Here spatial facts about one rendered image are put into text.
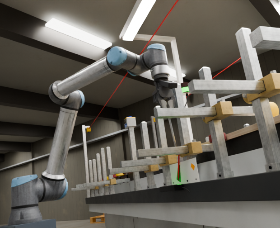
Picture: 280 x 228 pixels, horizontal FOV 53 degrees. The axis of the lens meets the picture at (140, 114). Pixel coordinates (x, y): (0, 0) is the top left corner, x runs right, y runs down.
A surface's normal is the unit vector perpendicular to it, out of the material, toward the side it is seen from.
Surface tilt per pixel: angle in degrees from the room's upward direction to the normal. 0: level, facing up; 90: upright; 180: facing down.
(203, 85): 90
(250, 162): 90
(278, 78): 90
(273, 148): 90
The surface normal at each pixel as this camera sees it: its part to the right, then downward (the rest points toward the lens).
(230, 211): -0.94, 0.03
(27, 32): 0.75, -0.26
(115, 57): -0.57, -0.14
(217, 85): 0.33, -0.29
